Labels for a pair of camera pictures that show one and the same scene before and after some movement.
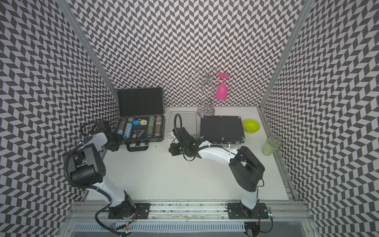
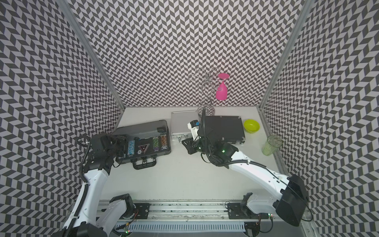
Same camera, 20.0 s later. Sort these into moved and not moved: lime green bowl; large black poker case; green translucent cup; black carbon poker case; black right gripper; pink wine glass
Moved: black right gripper; large black poker case
Not moved: green translucent cup; black carbon poker case; lime green bowl; pink wine glass
